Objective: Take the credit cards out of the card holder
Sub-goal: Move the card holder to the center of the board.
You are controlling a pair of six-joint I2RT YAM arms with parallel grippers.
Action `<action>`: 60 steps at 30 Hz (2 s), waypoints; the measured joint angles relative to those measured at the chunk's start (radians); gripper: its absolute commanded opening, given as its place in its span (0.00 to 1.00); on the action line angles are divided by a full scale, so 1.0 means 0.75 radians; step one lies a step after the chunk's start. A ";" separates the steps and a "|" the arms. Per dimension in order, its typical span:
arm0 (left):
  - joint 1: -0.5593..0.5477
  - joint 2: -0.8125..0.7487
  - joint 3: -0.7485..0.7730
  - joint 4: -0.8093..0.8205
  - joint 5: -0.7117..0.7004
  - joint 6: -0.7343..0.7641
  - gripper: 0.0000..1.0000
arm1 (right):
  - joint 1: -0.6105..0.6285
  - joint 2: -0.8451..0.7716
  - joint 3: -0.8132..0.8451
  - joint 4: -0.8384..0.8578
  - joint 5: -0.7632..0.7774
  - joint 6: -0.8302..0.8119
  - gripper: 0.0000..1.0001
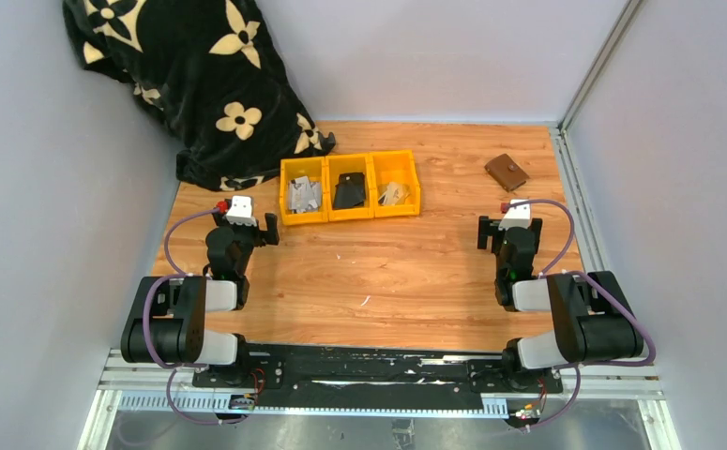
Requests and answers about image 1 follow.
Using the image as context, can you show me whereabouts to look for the brown leather card holder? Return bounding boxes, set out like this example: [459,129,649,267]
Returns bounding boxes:
[484,154,530,192]

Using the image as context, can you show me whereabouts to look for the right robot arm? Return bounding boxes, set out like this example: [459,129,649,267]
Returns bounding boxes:
[477,216,645,392]

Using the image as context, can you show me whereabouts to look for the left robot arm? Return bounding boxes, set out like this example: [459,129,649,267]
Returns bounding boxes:
[120,208,280,387]

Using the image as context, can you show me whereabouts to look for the silver cards pile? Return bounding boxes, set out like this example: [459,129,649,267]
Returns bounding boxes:
[287,176,323,214]

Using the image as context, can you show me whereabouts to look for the beige cards pile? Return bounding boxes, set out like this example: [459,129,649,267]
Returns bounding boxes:
[377,182,411,206]

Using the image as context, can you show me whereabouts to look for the yellow bin left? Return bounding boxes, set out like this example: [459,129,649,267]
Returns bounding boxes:
[280,157,330,226]

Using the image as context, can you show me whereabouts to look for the yellow bin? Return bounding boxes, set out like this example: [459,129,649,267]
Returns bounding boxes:
[326,153,374,222]
[280,157,330,226]
[370,150,421,218]

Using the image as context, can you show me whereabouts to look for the yellow bin middle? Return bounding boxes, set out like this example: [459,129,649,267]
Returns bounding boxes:
[326,153,374,222]

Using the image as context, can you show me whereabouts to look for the yellow bin right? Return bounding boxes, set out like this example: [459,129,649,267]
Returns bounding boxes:
[370,150,421,218]

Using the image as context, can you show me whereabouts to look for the black floral blanket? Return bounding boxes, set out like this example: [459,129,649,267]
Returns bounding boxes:
[62,0,336,191]

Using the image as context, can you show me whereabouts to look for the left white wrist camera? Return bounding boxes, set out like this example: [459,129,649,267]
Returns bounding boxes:
[224,195,258,227]

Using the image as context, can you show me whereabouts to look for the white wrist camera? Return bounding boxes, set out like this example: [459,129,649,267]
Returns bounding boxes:
[498,199,531,231]
[224,195,258,227]

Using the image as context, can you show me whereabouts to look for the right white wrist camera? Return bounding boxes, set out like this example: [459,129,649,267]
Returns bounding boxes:
[498,199,531,231]

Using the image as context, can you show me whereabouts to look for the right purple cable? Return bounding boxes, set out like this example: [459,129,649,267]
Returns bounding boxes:
[507,198,658,429]

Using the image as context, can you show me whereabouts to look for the purple cable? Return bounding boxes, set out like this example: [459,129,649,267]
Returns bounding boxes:
[142,207,259,428]
[507,198,658,429]

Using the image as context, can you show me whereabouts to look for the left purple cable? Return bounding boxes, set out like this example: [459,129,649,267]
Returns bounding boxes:
[142,207,259,428]

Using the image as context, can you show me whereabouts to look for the aluminium frame post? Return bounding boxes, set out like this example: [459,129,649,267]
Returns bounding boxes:
[557,0,644,134]

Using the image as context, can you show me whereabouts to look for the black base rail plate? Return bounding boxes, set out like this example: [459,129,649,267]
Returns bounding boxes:
[191,343,563,413]

